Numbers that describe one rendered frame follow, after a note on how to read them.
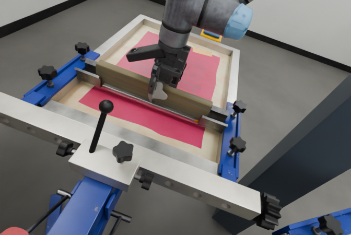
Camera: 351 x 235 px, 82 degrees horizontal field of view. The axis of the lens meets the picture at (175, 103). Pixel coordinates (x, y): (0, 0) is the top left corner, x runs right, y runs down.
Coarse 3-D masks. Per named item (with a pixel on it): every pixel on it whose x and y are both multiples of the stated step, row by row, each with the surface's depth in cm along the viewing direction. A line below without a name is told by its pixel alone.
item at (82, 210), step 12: (84, 180) 40; (96, 180) 40; (84, 192) 38; (96, 192) 39; (108, 192) 39; (72, 204) 36; (84, 204) 37; (96, 204) 37; (60, 216) 35; (72, 216) 35; (84, 216) 35; (96, 216) 36; (60, 228) 34; (72, 228) 34; (84, 228) 34
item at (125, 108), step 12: (144, 36) 103; (156, 36) 106; (132, 48) 93; (120, 60) 84; (84, 96) 66; (96, 96) 67; (108, 96) 68; (120, 96) 70; (96, 108) 64; (120, 108) 66; (132, 108) 67; (144, 108) 69; (132, 120) 64
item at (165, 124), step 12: (192, 48) 107; (204, 60) 101; (216, 60) 104; (216, 72) 96; (204, 84) 87; (204, 96) 81; (156, 108) 70; (144, 120) 65; (156, 120) 66; (168, 120) 67; (180, 120) 69; (156, 132) 63; (168, 132) 64; (180, 132) 65; (192, 132) 66; (192, 144) 63
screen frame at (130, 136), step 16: (144, 16) 112; (128, 32) 96; (112, 48) 85; (208, 48) 111; (224, 48) 108; (80, 80) 70; (64, 96) 64; (64, 112) 56; (80, 112) 57; (112, 128) 56; (144, 144) 55; (160, 144) 56; (192, 160) 55; (208, 160) 56
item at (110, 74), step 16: (96, 64) 63; (112, 64) 64; (112, 80) 65; (128, 80) 63; (144, 80) 62; (144, 96) 66; (176, 96) 62; (192, 96) 63; (192, 112) 65; (208, 112) 63
